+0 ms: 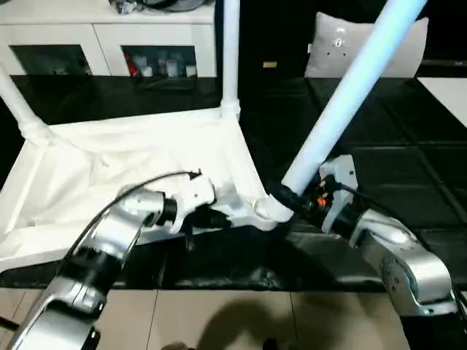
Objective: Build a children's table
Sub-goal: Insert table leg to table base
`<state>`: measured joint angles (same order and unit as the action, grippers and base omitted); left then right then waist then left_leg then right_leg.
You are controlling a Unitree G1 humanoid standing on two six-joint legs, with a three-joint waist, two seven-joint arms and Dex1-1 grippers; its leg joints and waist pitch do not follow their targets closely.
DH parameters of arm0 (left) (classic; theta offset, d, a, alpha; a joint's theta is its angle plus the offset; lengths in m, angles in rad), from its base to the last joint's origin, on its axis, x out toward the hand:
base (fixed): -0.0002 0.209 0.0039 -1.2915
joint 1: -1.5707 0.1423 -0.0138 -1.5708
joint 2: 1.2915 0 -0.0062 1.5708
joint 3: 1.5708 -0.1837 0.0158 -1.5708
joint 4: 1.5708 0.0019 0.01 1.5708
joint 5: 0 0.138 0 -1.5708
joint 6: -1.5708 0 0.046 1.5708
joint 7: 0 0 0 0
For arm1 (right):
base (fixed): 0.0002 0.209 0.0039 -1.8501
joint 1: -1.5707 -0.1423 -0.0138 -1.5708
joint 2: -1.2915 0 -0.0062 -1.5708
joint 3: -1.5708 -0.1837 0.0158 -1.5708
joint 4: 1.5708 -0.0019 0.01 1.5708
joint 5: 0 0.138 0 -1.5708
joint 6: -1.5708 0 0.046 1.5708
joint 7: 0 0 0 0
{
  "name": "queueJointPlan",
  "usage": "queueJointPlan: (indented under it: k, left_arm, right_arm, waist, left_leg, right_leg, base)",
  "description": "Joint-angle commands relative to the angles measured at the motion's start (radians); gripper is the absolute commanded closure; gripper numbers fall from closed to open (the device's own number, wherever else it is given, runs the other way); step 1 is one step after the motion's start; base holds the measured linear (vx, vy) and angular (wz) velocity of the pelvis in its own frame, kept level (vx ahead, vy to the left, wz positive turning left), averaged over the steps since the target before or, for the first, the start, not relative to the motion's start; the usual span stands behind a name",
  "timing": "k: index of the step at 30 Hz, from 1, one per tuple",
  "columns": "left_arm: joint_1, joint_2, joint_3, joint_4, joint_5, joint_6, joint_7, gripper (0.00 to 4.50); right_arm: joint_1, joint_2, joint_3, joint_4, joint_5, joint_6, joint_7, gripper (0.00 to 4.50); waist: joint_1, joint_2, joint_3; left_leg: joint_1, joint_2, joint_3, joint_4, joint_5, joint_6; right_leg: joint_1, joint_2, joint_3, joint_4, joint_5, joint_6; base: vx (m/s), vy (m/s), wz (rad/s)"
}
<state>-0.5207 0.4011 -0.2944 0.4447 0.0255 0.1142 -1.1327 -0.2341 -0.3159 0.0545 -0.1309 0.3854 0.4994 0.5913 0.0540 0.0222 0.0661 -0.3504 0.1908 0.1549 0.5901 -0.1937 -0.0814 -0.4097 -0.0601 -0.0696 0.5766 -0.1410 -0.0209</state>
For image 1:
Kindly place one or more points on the white plastic table leg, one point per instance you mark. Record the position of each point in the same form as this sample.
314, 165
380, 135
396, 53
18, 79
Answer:
20, 105
230, 54
346, 91

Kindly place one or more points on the white plastic table top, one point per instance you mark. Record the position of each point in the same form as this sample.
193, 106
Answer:
91, 164

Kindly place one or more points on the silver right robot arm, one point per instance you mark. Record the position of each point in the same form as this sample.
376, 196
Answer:
401, 262

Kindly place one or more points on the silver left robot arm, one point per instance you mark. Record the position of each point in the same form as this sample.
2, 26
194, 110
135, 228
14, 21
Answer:
109, 233

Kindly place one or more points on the black work mat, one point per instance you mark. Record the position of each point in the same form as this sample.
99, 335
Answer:
401, 146

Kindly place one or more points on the grey cushion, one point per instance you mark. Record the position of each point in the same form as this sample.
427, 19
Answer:
328, 54

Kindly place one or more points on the small white cup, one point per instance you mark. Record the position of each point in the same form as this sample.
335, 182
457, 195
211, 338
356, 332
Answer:
189, 71
146, 71

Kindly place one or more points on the tall black cabinet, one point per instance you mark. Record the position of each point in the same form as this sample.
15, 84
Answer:
277, 36

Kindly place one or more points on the white flat board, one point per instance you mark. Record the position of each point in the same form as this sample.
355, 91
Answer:
448, 98

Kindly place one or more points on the red box in cabinet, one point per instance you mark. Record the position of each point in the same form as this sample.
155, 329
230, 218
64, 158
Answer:
132, 65

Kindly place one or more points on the round grey appliance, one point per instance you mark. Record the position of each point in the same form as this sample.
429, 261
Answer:
175, 4

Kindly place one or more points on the white cabinet with glass doors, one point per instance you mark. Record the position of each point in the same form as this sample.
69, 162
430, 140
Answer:
91, 33

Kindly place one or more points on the black metal bench leg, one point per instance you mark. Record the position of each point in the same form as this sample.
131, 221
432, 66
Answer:
7, 323

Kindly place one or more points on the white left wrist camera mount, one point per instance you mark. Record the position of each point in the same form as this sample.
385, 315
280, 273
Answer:
197, 197

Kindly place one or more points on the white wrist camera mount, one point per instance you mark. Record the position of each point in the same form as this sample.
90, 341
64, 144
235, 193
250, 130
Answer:
343, 175
197, 197

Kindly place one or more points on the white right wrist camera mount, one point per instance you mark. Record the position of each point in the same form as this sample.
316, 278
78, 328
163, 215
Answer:
343, 175

